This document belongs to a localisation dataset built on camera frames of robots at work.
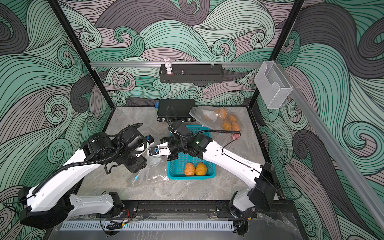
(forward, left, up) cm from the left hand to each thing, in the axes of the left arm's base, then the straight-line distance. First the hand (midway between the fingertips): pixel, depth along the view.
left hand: (142, 161), depth 63 cm
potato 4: (+36, -47, -21) cm, 63 cm away
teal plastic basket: (+6, -12, -25) cm, 29 cm away
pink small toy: (+29, -52, -24) cm, 64 cm away
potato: (+43, -44, -16) cm, 64 cm away
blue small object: (+58, +6, -22) cm, 62 cm away
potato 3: (+34, -52, -20) cm, 66 cm away
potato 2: (+43, -52, -21) cm, 71 cm away
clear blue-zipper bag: (+40, -35, -16) cm, 55 cm away
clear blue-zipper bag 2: (+3, 0, -23) cm, 23 cm away
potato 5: (+4, -27, -20) cm, 34 cm away
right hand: (+6, -5, 0) cm, 7 cm away
